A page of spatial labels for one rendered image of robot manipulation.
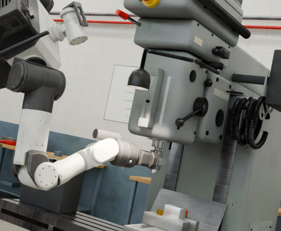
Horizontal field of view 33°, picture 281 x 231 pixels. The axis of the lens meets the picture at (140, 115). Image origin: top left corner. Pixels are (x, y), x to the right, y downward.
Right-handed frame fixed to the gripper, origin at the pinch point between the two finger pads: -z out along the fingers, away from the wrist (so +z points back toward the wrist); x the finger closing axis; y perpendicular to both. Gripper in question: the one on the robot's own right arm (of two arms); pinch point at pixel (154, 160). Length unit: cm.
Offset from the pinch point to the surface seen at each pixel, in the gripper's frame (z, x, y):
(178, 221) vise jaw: 0.8, -19.5, 17.5
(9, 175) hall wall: -205, 634, 89
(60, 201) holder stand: 16.5, 33.0, 24.1
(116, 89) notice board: -270, 465, -79
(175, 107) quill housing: 5.0, -11.2, -19.3
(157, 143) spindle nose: 1.7, -1.7, -6.1
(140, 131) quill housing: 9.2, -0.2, -9.0
